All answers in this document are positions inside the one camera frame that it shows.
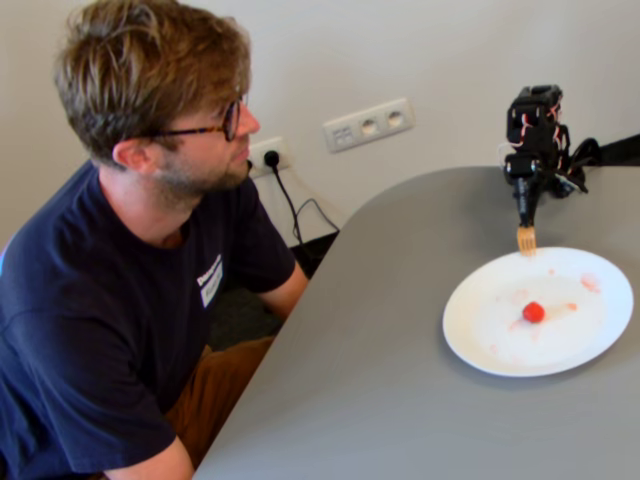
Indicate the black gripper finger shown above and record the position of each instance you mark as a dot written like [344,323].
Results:
[532,202]
[519,202]

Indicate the orange fork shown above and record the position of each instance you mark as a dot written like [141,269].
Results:
[527,242]

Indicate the red strawberry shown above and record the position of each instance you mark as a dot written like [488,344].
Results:
[533,312]

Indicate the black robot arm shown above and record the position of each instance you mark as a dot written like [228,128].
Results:
[535,125]

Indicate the white round plate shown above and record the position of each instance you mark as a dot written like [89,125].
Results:
[500,345]

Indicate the black power plug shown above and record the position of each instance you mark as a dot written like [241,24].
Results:
[272,158]

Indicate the tortoiseshell round eyeglasses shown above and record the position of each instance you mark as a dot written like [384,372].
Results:
[231,120]

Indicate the white name badge sticker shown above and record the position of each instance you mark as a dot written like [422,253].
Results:
[211,285]

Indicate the man in navy t-shirt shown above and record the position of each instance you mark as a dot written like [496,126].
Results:
[85,280]

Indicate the white wall socket panel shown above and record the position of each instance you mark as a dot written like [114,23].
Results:
[367,125]

